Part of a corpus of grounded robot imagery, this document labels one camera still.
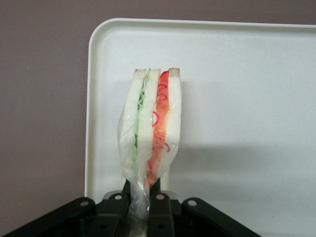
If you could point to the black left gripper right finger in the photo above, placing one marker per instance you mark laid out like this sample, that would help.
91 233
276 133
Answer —
172 217

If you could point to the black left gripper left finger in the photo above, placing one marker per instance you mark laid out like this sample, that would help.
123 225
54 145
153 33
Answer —
98 217

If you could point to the plastic sandwich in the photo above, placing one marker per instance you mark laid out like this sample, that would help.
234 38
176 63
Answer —
153 123

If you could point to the cream plastic tray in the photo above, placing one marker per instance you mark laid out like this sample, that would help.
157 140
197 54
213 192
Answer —
234 98

